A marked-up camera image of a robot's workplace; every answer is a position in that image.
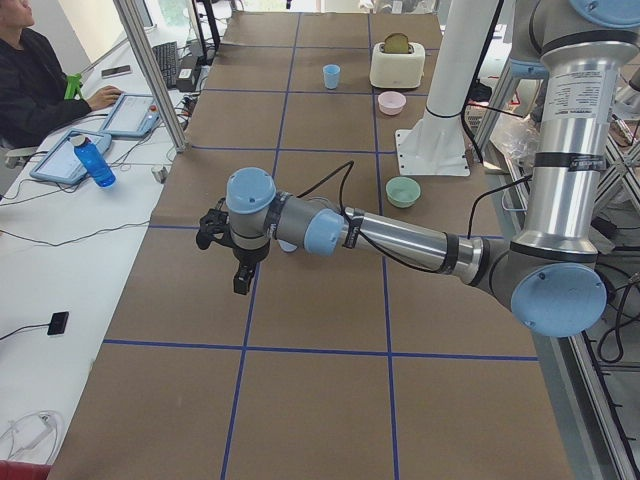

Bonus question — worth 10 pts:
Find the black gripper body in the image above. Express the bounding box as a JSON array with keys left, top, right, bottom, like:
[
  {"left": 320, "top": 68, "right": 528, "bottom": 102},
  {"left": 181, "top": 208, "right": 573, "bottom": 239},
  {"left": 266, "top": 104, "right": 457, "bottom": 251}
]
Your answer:
[{"left": 233, "top": 243, "right": 268, "bottom": 271}]

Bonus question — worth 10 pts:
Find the light blue cup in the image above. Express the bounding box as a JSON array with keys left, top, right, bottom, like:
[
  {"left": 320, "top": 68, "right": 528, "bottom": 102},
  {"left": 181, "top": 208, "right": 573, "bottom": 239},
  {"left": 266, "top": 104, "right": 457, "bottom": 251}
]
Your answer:
[
  {"left": 323, "top": 64, "right": 341, "bottom": 90},
  {"left": 278, "top": 240, "right": 298, "bottom": 253}
]

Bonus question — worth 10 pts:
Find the person's hand on table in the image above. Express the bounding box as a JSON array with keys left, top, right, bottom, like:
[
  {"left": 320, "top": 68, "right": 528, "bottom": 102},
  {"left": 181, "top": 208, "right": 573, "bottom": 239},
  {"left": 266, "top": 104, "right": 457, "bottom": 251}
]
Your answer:
[{"left": 87, "top": 85, "right": 122, "bottom": 111}]

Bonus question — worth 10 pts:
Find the green bowl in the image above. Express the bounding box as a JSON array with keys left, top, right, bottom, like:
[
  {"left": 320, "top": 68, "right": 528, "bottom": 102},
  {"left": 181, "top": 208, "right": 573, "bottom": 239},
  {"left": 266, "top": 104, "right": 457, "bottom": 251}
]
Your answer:
[{"left": 385, "top": 176, "right": 421, "bottom": 209}]

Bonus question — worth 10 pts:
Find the teach pendant tablet far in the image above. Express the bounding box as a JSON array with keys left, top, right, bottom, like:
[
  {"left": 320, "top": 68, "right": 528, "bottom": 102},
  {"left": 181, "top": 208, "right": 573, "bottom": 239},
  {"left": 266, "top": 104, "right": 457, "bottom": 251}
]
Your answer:
[{"left": 100, "top": 93, "right": 160, "bottom": 138}]

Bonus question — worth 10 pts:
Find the teach pendant tablet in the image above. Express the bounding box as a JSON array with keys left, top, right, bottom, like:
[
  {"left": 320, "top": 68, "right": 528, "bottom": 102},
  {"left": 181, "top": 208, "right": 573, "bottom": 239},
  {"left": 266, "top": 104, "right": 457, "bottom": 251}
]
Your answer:
[
  {"left": 30, "top": 129, "right": 112, "bottom": 185},
  {"left": 100, "top": 93, "right": 160, "bottom": 138}
]

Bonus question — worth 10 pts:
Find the small black box device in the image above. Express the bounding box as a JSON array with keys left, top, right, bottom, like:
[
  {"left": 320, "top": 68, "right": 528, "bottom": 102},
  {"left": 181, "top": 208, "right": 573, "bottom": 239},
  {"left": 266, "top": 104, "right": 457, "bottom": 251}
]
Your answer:
[{"left": 47, "top": 311, "right": 69, "bottom": 336}]

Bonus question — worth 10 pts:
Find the blue water bottle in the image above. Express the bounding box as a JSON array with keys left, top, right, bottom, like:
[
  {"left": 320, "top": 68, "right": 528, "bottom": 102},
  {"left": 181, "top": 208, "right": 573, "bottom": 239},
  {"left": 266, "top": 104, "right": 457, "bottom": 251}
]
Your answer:
[{"left": 69, "top": 135, "right": 116, "bottom": 188}]

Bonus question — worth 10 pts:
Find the teach pendant tablet near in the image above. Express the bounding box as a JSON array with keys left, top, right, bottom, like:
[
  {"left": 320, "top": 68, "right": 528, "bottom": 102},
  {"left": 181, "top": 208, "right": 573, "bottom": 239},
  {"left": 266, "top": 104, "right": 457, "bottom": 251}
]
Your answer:
[{"left": 30, "top": 129, "right": 112, "bottom": 185}]

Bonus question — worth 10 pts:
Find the pink bowl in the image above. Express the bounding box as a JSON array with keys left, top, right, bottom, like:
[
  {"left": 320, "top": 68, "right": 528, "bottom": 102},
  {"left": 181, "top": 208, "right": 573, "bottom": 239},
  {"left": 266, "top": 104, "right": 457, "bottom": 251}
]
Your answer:
[{"left": 377, "top": 91, "right": 406, "bottom": 116}]

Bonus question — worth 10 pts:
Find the black keyboard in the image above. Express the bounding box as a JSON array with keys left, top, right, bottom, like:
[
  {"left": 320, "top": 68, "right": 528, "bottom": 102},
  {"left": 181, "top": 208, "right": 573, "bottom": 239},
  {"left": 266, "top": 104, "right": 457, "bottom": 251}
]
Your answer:
[{"left": 151, "top": 41, "right": 179, "bottom": 89}]

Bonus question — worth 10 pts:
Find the smartphone on desk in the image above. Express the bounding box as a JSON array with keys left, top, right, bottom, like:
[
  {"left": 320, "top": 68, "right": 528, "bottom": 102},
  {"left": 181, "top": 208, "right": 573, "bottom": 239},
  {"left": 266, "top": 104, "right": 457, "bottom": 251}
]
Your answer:
[{"left": 101, "top": 65, "right": 132, "bottom": 79}]

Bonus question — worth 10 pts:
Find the cream toaster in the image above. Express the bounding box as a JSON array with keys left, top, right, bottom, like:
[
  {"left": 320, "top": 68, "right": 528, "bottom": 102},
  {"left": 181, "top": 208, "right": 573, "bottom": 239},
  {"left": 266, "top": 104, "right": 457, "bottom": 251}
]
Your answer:
[{"left": 369, "top": 42, "right": 426, "bottom": 89}]

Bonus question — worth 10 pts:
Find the bread slice in toaster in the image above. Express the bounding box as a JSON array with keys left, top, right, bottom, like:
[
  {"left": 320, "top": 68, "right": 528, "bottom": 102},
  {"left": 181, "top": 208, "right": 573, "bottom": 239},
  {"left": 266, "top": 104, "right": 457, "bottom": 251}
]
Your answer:
[{"left": 383, "top": 32, "right": 411, "bottom": 54}]

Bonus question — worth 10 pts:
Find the seated person in black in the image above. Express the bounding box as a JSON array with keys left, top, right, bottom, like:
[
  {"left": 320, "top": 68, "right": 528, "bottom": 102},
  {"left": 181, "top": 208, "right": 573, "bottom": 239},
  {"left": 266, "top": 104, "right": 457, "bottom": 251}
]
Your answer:
[{"left": 1, "top": 1, "right": 94, "bottom": 148}]

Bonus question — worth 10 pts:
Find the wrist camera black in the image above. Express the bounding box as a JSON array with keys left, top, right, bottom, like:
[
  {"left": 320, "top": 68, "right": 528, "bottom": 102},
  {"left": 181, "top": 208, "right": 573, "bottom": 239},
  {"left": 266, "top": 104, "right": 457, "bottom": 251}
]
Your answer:
[{"left": 196, "top": 197, "right": 233, "bottom": 250}]

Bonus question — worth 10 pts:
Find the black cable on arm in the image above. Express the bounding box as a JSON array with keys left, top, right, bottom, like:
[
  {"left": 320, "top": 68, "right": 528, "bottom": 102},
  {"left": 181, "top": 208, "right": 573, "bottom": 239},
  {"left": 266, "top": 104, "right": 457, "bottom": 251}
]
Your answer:
[{"left": 294, "top": 160, "right": 533, "bottom": 263}]

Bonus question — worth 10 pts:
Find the white pedestal column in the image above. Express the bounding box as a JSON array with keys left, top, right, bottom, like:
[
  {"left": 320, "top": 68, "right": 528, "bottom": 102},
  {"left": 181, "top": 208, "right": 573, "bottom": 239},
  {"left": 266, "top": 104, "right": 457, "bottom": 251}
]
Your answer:
[{"left": 395, "top": 0, "right": 503, "bottom": 177}]

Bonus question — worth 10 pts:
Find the aluminium frame post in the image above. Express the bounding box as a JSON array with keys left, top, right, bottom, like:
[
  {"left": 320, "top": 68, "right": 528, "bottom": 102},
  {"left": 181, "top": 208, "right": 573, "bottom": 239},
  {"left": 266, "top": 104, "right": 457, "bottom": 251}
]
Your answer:
[{"left": 113, "top": 0, "right": 187, "bottom": 153}]

